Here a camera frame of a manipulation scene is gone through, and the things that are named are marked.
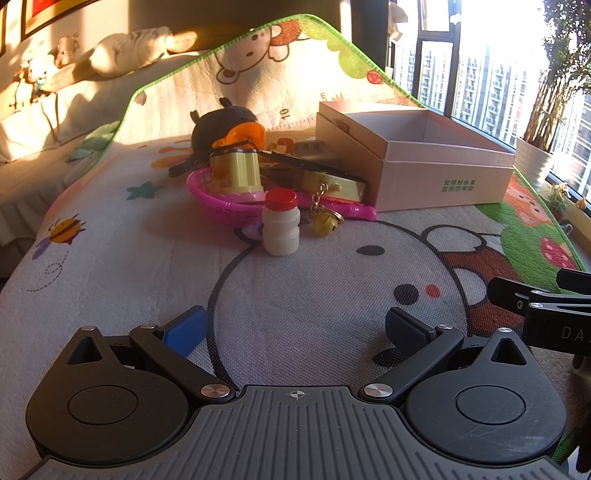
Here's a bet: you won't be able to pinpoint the cream toy block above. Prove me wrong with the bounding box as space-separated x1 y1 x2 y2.
209 148 265 198

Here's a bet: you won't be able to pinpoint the white bed sheet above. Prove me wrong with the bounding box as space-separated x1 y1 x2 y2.
0 55 153 280

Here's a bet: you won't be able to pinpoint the white bottle red cap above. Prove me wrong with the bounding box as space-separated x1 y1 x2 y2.
261 188 301 256

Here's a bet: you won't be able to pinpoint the gold bell keychain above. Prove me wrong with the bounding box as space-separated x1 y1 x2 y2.
310 182 344 238

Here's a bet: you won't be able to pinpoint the framed wall picture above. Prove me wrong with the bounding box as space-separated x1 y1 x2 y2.
21 0 100 40

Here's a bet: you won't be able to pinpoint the black plush toy orange beak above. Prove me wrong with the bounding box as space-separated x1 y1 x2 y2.
190 98 267 153

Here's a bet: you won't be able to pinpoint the white plush pillow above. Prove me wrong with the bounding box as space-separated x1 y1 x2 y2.
89 26 204 77

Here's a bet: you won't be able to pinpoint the pink plastic basket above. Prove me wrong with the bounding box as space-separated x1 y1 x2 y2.
187 167 269 228

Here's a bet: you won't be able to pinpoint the pink plastic stick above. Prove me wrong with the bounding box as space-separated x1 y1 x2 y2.
295 191 378 220

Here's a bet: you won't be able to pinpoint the plush toys on bed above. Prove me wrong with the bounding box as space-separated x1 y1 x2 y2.
8 34 83 110

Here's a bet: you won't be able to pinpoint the cartoon printed play mat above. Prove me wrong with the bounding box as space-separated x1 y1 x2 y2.
0 14 591 416

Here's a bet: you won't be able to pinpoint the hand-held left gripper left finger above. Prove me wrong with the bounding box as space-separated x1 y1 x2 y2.
67 305 236 404

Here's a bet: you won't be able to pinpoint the small potted plants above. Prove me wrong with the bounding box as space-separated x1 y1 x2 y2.
544 182 591 223

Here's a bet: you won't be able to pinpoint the black roll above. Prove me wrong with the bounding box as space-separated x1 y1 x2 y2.
259 148 343 172

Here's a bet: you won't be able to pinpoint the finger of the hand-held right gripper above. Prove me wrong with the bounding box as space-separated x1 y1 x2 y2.
556 268 591 294
488 276 591 317

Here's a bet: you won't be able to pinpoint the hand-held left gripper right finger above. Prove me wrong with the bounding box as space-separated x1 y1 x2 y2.
360 306 533 408

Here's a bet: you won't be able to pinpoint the potted bamboo plant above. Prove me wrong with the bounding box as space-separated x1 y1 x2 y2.
513 0 591 191

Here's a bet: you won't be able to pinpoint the pink cardboard box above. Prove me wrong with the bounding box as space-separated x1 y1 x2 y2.
315 102 516 212

